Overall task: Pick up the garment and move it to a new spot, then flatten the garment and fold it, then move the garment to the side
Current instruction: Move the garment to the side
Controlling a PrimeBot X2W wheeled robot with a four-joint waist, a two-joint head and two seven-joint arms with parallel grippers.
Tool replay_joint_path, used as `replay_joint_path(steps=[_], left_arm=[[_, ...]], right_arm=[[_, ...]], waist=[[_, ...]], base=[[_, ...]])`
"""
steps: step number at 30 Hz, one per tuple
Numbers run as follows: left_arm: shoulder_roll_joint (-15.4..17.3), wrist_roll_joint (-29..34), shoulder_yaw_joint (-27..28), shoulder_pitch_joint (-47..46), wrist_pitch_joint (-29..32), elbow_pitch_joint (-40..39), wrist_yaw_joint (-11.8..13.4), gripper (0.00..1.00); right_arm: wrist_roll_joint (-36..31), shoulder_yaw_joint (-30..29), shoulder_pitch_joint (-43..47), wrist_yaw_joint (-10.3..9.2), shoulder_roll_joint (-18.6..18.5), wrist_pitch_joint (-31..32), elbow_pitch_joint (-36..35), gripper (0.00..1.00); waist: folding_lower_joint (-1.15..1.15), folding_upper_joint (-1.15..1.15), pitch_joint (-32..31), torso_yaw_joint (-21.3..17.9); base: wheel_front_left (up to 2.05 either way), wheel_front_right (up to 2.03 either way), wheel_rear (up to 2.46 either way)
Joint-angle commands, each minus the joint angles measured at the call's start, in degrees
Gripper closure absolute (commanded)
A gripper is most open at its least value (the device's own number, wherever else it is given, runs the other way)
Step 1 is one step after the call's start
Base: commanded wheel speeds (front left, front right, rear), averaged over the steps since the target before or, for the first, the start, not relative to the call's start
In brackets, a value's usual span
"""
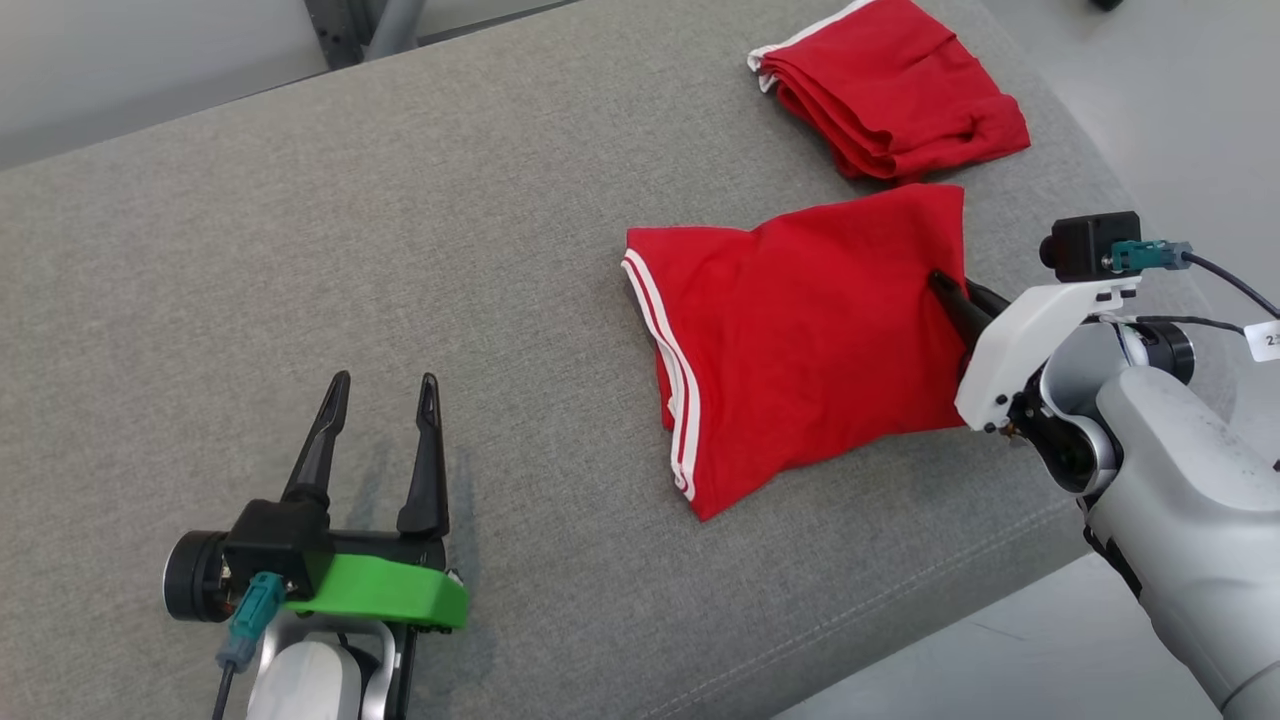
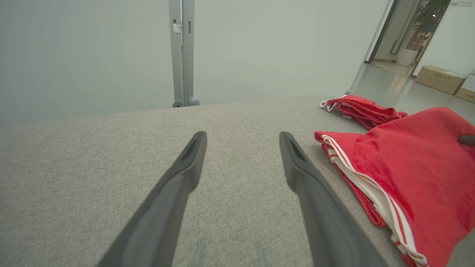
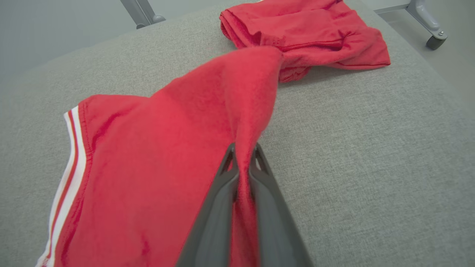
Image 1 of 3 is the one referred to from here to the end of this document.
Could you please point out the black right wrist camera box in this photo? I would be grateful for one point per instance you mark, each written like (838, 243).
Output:
(1085, 245)

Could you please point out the perforated metal bracket plate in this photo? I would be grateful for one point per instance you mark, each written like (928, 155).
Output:
(335, 30)

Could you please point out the small black floor object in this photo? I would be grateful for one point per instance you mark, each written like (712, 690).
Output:
(1106, 4)

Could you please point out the red white basketball jersey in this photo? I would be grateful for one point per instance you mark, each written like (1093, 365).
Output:
(800, 340)

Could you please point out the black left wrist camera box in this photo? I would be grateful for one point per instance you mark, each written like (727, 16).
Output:
(275, 540)

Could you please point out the red shorts white stripe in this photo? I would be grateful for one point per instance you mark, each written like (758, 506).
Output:
(890, 90)

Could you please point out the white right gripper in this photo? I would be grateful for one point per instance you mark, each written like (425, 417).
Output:
(1020, 350)

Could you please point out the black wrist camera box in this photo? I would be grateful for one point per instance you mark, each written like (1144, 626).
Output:
(1085, 245)
(275, 540)

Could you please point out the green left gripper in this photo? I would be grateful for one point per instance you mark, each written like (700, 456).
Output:
(390, 590)

